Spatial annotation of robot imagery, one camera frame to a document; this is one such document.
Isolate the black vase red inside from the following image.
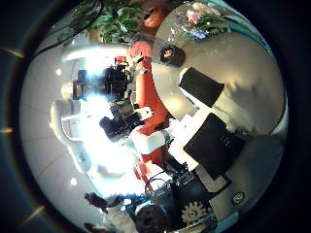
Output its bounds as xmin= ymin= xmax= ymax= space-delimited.
xmin=158 ymin=44 xmax=187 ymax=68

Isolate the teal table base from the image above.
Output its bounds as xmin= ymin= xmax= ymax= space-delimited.
xmin=223 ymin=9 xmax=274 ymax=56

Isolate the person with white shirt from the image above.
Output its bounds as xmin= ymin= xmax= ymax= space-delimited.
xmin=83 ymin=192 xmax=137 ymax=233

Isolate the orange plastic chair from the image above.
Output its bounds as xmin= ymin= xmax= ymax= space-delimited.
xmin=142 ymin=6 xmax=170 ymax=30

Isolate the green leafy potted plant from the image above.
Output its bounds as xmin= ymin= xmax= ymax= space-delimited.
xmin=57 ymin=0 xmax=147 ymax=45

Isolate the black camera rig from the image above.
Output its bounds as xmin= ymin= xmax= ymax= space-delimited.
xmin=71 ymin=56 xmax=134 ymax=101

